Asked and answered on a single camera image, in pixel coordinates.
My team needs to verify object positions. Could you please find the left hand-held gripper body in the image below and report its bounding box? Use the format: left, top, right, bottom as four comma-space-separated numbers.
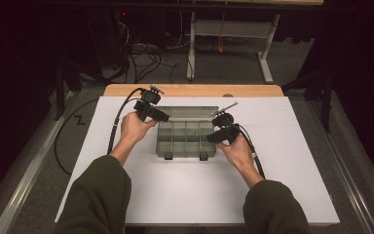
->
133, 83, 166, 122

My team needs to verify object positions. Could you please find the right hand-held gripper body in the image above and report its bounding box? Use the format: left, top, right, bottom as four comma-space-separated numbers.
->
209, 101, 242, 144

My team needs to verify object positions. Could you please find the grey plastic compartment box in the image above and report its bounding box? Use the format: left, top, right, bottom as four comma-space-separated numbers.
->
155, 105, 220, 161

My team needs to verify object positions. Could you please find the person's right hand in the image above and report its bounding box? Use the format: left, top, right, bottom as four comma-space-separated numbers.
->
217, 136, 256, 170

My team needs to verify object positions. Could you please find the person's left hand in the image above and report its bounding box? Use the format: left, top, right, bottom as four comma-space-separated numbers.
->
120, 111, 159, 147

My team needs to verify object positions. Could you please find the white table mat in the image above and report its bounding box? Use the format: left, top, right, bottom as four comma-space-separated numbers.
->
54, 96, 341, 225

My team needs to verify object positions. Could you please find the dark computer tower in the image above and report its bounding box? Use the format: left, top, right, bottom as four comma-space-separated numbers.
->
87, 8, 134, 71

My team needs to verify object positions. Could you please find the black metal stand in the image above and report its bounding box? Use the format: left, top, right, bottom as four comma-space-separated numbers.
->
281, 69, 335, 134
54, 61, 82, 122

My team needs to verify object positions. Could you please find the tangle of black cables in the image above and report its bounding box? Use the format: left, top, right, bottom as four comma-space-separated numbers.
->
110, 42, 181, 84

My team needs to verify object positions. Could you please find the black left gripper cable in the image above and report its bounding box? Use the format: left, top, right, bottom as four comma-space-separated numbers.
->
106, 87, 144, 155

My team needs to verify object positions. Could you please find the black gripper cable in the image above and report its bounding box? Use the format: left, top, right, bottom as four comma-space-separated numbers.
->
235, 123, 267, 180
106, 87, 144, 155

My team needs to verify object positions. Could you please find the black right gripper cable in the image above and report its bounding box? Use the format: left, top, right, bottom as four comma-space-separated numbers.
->
235, 123, 267, 180

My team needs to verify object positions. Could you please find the white cable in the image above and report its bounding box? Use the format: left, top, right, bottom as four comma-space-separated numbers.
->
167, 13, 191, 50

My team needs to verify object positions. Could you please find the orange cable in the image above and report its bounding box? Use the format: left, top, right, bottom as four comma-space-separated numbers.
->
218, 0, 229, 54

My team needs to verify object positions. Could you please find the white metal desk frame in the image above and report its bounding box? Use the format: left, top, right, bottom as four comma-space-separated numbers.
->
186, 12, 281, 85

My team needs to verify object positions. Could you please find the black floor cable loop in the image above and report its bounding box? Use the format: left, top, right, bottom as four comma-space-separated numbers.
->
54, 97, 100, 176

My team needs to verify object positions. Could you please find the aluminium floor rail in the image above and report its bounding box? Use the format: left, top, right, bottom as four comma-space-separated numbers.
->
306, 100, 374, 234
0, 91, 76, 234

